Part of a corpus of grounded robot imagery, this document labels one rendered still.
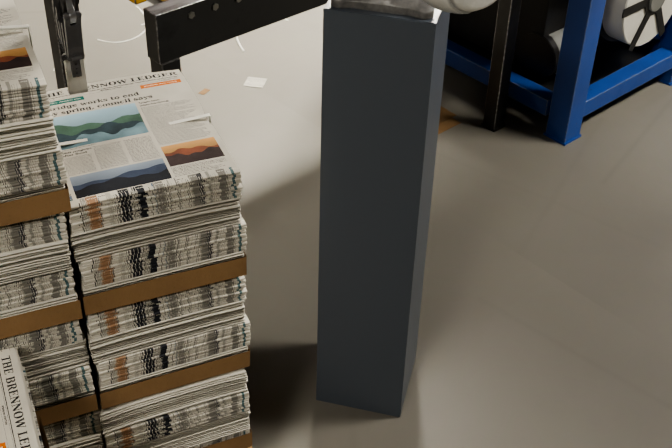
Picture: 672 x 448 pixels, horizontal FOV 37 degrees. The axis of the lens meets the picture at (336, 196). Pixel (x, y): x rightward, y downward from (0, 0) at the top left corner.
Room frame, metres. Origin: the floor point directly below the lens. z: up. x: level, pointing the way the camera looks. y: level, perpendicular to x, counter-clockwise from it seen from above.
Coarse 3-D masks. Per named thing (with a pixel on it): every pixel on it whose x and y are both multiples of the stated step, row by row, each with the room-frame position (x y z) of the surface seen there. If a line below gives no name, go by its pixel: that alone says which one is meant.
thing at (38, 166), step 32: (0, 64) 1.27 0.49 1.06; (32, 64) 1.27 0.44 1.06; (0, 96) 1.20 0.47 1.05; (32, 96) 1.21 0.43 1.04; (0, 128) 1.19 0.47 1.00; (32, 128) 1.21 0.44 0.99; (0, 160) 1.18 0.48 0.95; (32, 160) 1.20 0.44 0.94; (0, 192) 1.18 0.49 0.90; (32, 192) 1.20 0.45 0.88
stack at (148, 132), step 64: (64, 128) 1.46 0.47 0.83; (128, 128) 1.47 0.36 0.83; (192, 128) 1.48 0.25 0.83; (128, 192) 1.28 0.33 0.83; (192, 192) 1.32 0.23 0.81; (0, 256) 1.18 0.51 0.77; (64, 256) 1.22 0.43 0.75; (128, 256) 1.27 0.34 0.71; (192, 256) 1.31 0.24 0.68; (128, 320) 1.26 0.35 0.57; (192, 320) 1.31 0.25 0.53; (64, 384) 1.21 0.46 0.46; (128, 384) 1.26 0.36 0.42; (192, 384) 1.30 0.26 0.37
